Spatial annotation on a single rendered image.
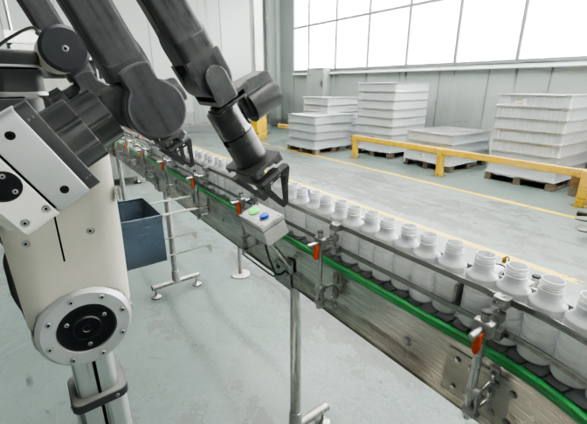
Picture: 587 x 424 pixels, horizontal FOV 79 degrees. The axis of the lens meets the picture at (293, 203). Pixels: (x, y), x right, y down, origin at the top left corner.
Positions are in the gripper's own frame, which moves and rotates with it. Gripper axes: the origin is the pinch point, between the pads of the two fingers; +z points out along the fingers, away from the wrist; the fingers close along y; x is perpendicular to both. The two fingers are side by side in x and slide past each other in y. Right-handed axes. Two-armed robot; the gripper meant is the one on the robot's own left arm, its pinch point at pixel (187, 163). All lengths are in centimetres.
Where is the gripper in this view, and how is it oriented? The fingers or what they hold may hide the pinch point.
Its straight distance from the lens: 107.0
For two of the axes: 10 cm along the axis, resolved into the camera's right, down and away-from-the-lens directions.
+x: -6.9, 6.2, -3.7
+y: -5.9, -1.9, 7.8
